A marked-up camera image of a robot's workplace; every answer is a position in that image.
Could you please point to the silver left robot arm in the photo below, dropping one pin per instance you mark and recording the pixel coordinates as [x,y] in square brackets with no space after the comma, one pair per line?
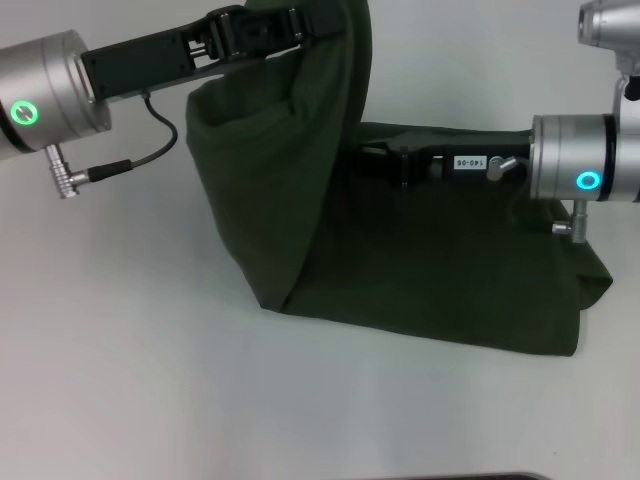
[45,97]

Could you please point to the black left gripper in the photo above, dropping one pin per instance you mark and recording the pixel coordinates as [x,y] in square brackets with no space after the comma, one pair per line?
[165,55]

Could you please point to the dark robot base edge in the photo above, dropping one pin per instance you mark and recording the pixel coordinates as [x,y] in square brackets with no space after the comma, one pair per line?
[495,476]

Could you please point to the dark green printed t-shirt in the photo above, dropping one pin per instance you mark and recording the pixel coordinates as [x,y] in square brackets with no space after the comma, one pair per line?
[400,260]

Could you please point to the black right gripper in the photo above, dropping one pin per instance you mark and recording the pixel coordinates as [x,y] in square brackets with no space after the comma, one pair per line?
[450,162]

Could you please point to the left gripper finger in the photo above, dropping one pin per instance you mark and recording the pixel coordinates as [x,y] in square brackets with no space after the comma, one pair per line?
[322,20]

